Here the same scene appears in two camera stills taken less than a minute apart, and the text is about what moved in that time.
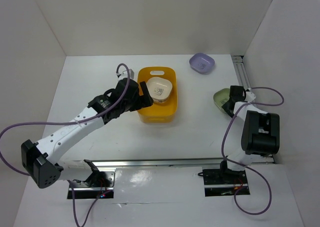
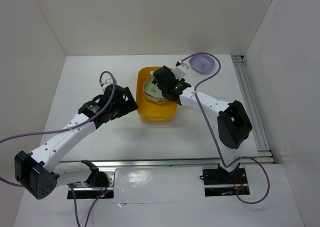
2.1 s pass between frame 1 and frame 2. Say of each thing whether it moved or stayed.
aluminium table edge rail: stayed
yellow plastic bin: stayed
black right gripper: moved
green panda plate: moved
